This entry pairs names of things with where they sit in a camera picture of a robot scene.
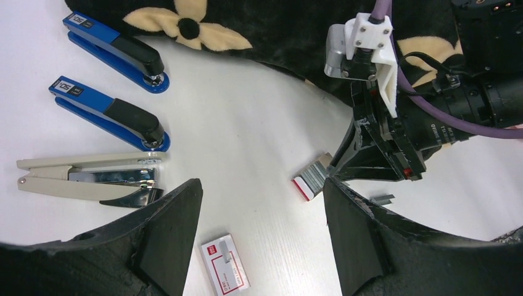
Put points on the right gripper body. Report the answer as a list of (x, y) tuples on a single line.
[(406, 141)]

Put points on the black pillow with beige flowers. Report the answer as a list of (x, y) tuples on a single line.
[(306, 36)]

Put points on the grey beige stapler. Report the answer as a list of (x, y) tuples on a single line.
[(120, 180)]

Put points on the blue stapler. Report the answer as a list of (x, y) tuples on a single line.
[(130, 123), (129, 56)]

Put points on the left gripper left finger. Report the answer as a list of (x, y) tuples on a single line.
[(146, 252)]

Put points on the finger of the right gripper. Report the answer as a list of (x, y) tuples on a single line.
[(359, 158)]

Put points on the box of staples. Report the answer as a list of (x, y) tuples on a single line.
[(309, 181)]

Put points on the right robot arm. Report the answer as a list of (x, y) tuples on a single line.
[(487, 104)]

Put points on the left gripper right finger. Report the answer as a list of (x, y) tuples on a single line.
[(379, 252)]

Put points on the closed red white staple box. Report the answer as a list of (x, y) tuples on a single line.
[(224, 266)]

